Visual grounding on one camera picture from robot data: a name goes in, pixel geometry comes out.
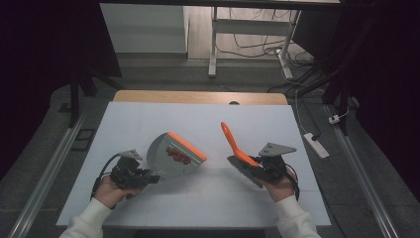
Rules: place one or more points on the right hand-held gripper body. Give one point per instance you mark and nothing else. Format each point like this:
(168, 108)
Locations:
(272, 167)

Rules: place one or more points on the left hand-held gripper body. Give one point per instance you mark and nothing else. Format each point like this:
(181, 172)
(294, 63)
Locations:
(127, 173)

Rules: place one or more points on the grey dustpan with orange edge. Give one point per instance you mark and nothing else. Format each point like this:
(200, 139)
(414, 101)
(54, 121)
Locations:
(158, 158)

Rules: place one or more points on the orange brush with grey bristles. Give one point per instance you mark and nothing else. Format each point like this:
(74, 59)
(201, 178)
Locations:
(232, 140)

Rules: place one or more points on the person's right hand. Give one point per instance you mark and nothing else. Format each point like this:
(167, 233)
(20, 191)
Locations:
(280, 191)

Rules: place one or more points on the person's left hand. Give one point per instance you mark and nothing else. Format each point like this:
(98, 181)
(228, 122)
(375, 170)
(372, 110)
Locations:
(109, 195)

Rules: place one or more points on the white power strip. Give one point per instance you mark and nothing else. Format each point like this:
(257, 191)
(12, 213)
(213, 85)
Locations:
(316, 145)

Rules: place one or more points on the white table sheet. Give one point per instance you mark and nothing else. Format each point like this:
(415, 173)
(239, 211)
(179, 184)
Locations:
(198, 205)

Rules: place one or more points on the black square floor plate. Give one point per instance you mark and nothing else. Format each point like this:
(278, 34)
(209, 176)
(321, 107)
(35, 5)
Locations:
(84, 139)

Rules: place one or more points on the small white plug adapter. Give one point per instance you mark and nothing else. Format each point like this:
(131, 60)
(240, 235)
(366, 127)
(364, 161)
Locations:
(334, 119)

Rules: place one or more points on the black metal stand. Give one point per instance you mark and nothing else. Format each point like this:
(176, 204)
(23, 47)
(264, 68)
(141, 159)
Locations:
(343, 99)
(74, 99)

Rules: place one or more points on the wooden table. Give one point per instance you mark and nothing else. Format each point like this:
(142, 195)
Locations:
(198, 97)

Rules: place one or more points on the black curtain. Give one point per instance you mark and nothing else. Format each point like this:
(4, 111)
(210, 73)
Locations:
(39, 66)
(389, 82)

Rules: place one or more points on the white cabinet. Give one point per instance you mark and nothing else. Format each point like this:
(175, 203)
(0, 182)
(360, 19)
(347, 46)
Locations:
(142, 29)

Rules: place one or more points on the aluminium floor rail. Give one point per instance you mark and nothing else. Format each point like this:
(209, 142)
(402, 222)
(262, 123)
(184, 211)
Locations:
(363, 185)
(49, 175)

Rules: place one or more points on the white metal desk frame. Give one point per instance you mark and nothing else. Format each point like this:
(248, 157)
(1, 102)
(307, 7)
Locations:
(251, 27)

